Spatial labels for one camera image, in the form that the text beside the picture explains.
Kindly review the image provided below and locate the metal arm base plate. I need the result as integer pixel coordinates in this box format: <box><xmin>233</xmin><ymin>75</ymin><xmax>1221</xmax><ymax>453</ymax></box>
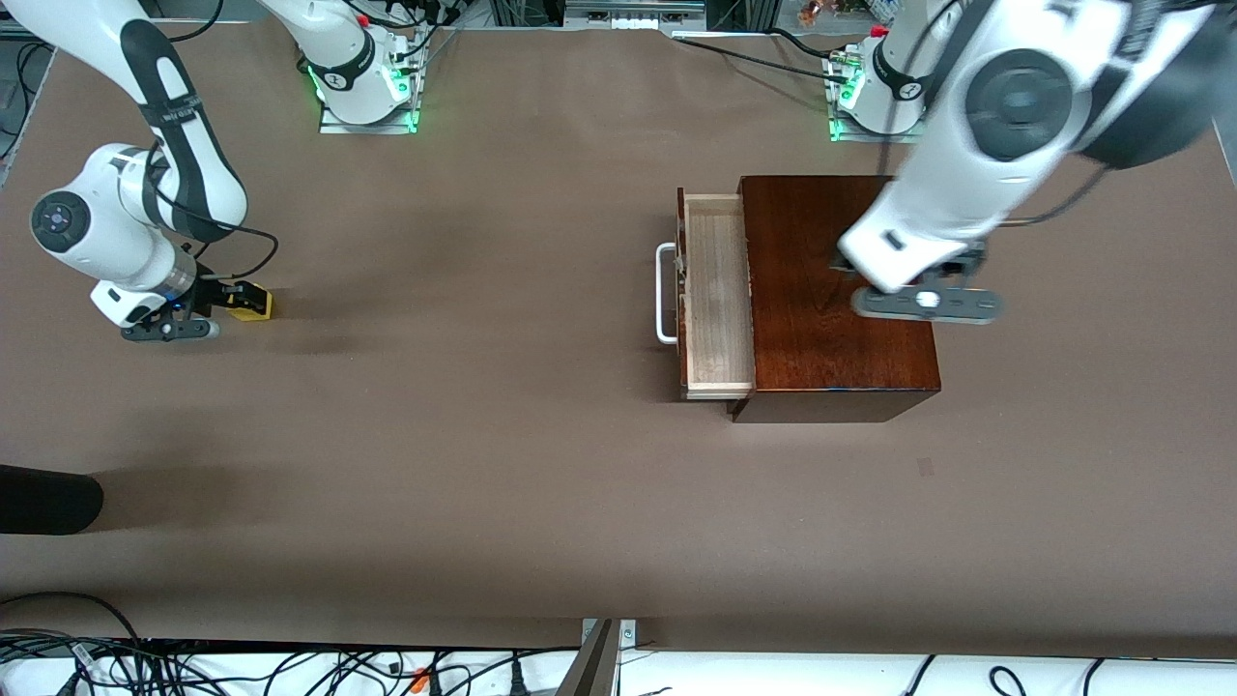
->
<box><xmin>829</xmin><ymin>116</ymin><xmax>931</xmax><ymax>144</ymax></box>
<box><xmin>319</xmin><ymin>97</ymin><xmax>418</xmax><ymax>136</ymax></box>

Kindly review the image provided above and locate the white drawer handle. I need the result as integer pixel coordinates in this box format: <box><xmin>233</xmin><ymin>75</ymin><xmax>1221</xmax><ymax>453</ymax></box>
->
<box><xmin>655</xmin><ymin>242</ymin><xmax>682</xmax><ymax>346</ymax></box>

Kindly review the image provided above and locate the dark wooden box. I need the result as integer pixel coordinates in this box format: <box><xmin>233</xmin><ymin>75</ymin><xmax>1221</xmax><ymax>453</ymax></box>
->
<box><xmin>725</xmin><ymin>174</ymin><xmax>943</xmax><ymax>424</ymax></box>

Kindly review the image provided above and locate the black cylinder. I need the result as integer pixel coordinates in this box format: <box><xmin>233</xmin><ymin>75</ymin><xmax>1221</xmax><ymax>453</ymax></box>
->
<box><xmin>0</xmin><ymin>464</ymin><xmax>104</xmax><ymax>536</ymax></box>

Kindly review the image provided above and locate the grey metal bracket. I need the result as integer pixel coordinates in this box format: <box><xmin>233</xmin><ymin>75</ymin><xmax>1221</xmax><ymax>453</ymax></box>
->
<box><xmin>582</xmin><ymin>619</ymin><xmax>637</xmax><ymax>651</ymax></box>

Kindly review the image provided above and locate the dark metal bar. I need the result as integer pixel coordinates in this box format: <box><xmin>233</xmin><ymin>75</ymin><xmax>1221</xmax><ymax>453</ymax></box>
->
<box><xmin>556</xmin><ymin>619</ymin><xmax>619</xmax><ymax>696</ymax></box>

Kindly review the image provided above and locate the black camera cable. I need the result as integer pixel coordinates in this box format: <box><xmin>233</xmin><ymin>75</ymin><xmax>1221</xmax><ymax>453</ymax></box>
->
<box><xmin>145</xmin><ymin>145</ymin><xmax>281</xmax><ymax>286</ymax></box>

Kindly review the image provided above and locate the wooden drawer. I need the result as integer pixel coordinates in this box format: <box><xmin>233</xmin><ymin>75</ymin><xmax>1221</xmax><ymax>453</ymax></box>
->
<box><xmin>676</xmin><ymin>191</ymin><xmax>757</xmax><ymax>400</ymax></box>

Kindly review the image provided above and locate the black table cable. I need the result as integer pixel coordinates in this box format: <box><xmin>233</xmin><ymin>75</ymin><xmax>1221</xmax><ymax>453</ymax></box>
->
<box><xmin>672</xmin><ymin>29</ymin><xmax>851</xmax><ymax>83</ymax></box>

